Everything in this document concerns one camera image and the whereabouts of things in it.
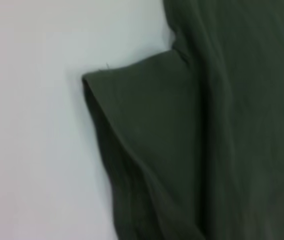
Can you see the dark green printed t-shirt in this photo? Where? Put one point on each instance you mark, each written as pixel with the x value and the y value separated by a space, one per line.
pixel 206 125

